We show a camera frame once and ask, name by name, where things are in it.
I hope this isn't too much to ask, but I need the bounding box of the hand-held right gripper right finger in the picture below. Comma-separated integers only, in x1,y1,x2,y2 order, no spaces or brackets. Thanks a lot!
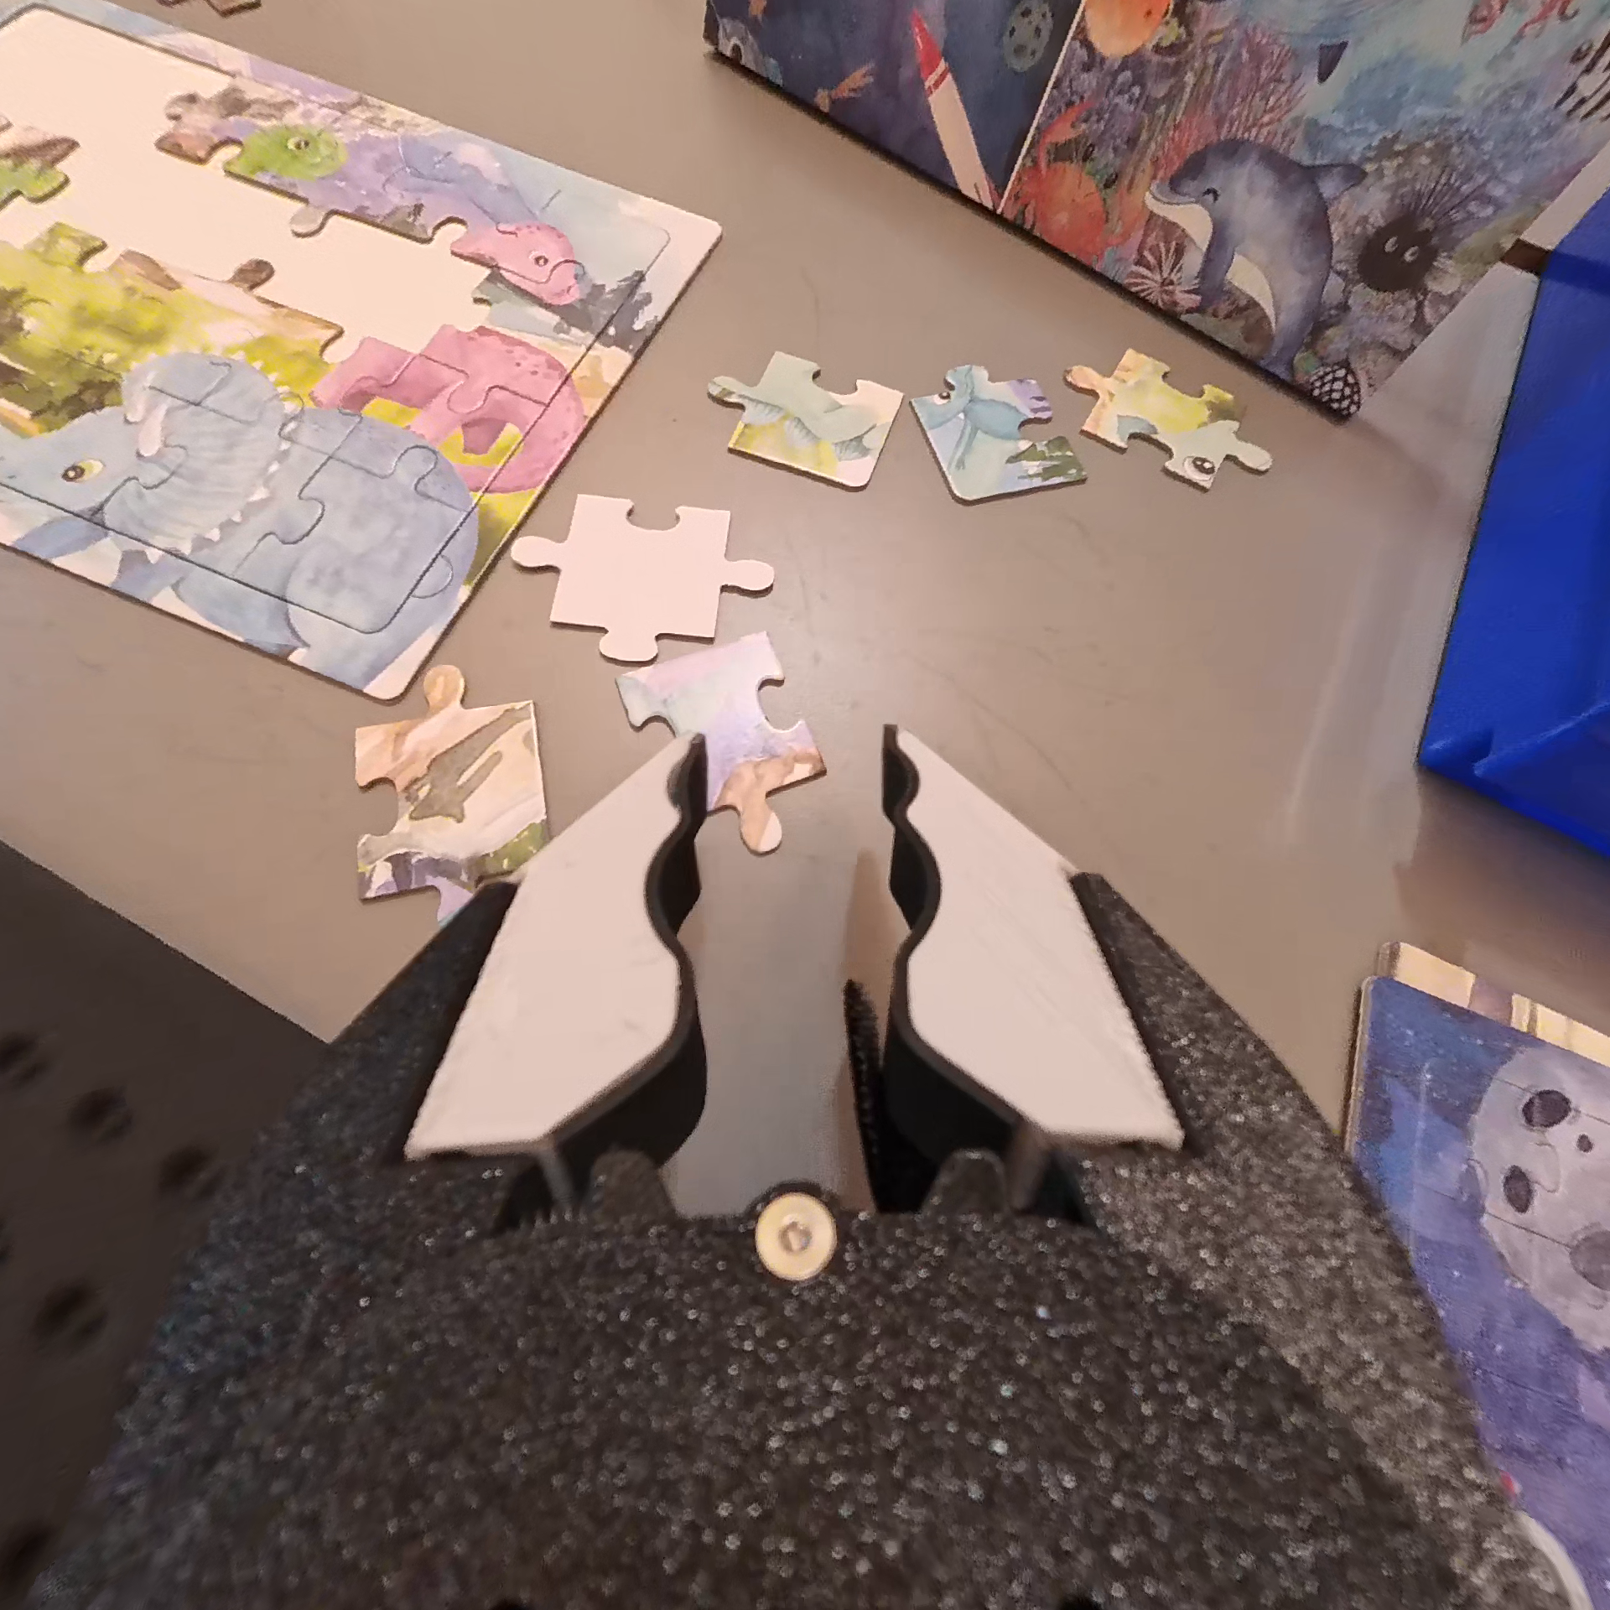
883,726,1188,1208

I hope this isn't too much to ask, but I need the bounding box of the green dinosaur head puzzle piece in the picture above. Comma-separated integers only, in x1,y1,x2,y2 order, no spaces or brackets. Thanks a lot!
154,83,440,243

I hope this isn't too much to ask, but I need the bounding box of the grey desk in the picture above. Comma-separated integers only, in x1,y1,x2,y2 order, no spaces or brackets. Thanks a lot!
0,0,1610,1260

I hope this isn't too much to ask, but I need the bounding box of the pile of puzzle pieces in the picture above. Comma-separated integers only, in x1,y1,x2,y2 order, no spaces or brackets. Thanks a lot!
353,347,1277,931

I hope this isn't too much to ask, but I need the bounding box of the pink dinosaur head puzzle piece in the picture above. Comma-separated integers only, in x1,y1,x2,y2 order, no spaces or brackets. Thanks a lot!
446,214,668,347

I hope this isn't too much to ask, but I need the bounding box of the green and brown puzzle piece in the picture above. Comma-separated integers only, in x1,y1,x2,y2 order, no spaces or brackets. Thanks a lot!
0,118,80,207

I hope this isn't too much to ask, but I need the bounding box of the blue purple puzzle piece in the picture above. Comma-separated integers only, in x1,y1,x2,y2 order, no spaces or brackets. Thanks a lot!
365,126,555,246

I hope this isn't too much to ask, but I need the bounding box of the blue plastic bin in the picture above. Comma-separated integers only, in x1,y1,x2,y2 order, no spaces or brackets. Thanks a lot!
1418,189,1610,863

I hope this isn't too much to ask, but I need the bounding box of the colourful puzzle box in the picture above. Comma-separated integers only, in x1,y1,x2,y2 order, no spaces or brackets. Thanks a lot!
705,0,1610,421

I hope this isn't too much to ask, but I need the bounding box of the space puzzle board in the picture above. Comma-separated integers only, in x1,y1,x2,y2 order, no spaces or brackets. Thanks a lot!
1345,944,1610,1580

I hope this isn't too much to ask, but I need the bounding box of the blue tree puzzle piece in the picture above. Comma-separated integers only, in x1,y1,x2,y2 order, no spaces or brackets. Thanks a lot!
910,361,1089,503

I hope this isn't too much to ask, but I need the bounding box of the purple beige puzzle piece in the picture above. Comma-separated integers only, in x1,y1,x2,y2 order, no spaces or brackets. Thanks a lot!
613,632,826,856

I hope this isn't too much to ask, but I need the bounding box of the pale yellow teal puzzle piece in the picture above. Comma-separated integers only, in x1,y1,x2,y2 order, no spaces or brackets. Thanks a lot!
706,350,907,496

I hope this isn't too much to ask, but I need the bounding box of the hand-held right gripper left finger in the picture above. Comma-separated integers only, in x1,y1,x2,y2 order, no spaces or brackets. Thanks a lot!
402,734,710,1203

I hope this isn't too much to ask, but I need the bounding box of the dinosaur puzzle tray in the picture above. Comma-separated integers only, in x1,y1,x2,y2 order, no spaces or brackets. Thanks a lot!
0,0,725,701

